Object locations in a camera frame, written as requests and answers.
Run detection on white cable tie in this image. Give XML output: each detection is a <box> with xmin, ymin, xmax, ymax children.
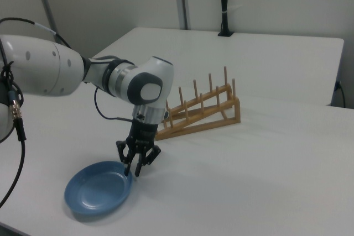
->
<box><xmin>222</xmin><ymin>4</ymin><xmax>242</xmax><ymax>15</ymax></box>

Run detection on blue round plate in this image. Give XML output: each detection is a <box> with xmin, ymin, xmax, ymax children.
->
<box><xmin>64</xmin><ymin>160</ymin><xmax>133</xmax><ymax>216</ymax></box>

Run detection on black pole with flat base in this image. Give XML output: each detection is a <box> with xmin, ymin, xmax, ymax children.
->
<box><xmin>217</xmin><ymin>0</ymin><xmax>235</xmax><ymax>38</ymax></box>

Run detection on wooden plate rack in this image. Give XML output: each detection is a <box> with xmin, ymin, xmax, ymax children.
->
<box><xmin>154</xmin><ymin>65</ymin><xmax>241</xmax><ymax>142</ymax></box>

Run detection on black cable with metal connector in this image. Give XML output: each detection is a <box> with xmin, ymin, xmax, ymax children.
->
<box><xmin>0</xmin><ymin>60</ymin><xmax>29</xmax><ymax>210</ymax></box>

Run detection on black cable with white label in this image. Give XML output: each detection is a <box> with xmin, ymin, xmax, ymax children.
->
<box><xmin>0</xmin><ymin>17</ymin><xmax>71</xmax><ymax>49</ymax></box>

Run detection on thin blue gripper cable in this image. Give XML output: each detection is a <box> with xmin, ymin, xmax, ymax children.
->
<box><xmin>93</xmin><ymin>86</ymin><xmax>136</xmax><ymax>123</ymax></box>

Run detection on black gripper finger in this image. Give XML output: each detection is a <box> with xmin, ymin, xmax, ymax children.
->
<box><xmin>134</xmin><ymin>145</ymin><xmax>162</xmax><ymax>178</ymax></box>
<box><xmin>115</xmin><ymin>139</ymin><xmax>133</xmax><ymax>176</ymax></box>

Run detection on black cable at table edge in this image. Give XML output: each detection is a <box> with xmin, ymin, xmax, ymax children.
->
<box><xmin>335</xmin><ymin>80</ymin><xmax>347</xmax><ymax>109</ymax></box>

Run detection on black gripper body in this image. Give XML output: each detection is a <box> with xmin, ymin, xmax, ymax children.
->
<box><xmin>126</xmin><ymin>118</ymin><xmax>159</xmax><ymax>162</ymax></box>

